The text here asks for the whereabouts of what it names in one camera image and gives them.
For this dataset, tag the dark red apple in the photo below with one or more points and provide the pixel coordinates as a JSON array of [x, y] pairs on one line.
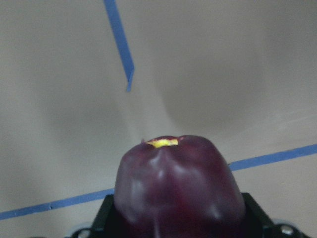
[[177, 187]]

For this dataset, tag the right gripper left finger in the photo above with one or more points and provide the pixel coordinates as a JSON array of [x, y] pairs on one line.
[[108, 222]]

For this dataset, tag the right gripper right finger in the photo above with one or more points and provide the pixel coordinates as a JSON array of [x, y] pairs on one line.
[[257, 223]]

